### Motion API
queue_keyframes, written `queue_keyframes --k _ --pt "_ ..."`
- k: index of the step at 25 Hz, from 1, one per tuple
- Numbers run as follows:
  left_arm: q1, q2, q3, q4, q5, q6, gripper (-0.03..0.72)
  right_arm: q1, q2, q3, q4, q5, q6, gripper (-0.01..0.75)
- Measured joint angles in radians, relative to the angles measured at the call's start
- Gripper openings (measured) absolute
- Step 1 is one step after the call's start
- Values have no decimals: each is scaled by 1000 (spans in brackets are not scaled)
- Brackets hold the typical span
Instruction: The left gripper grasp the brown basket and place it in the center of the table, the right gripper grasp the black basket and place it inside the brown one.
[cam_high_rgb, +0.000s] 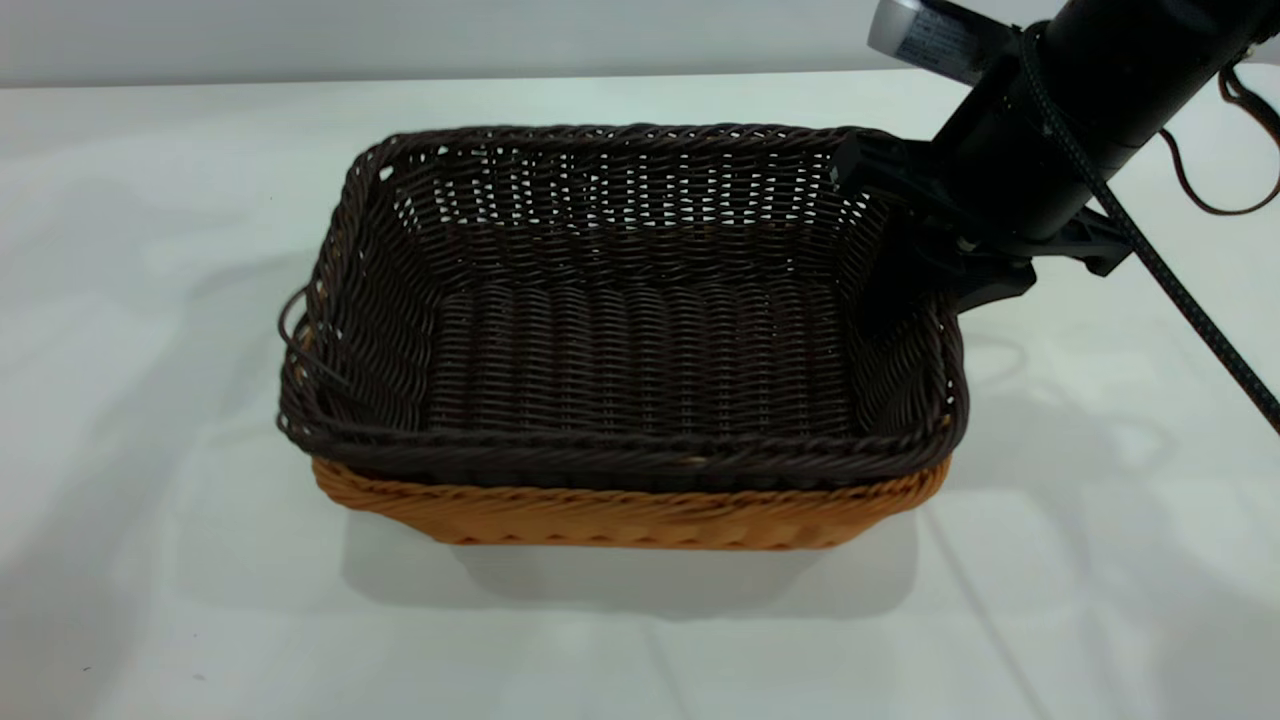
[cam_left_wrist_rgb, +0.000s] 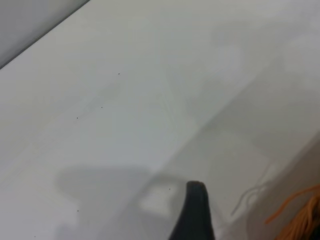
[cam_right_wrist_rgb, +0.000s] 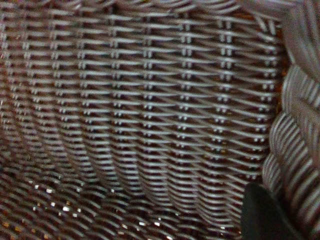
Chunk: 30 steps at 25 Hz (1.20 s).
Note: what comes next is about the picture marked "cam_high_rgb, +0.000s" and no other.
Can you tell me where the thin brown cable loop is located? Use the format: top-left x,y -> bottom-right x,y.
1158,62 -> 1280,217

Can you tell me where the orange wicker basket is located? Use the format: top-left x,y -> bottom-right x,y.
312,455 -> 951,551

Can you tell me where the black braided cable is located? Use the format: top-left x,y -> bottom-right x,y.
1018,25 -> 1280,436

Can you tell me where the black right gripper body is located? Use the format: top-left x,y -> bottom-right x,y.
830,130 -> 1134,301

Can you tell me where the dark brown wicker basket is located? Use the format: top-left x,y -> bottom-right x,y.
277,123 -> 969,493

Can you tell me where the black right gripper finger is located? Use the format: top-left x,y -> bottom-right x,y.
862,205 -> 939,336
945,255 -> 1037,314

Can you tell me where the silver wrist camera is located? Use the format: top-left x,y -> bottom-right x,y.
866,0 -> 1016,87

